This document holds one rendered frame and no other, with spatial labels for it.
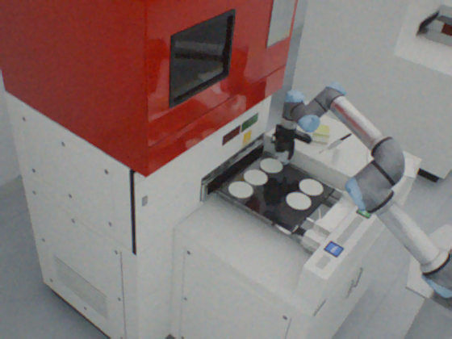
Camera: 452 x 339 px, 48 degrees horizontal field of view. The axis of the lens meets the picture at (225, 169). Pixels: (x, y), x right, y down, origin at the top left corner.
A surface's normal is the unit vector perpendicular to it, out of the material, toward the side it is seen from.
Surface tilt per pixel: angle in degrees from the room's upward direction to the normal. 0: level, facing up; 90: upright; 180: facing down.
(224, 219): 0
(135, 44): 90
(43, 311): 0
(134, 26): 90
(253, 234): 0
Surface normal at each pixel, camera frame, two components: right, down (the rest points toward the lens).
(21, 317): 0.09, -0.77
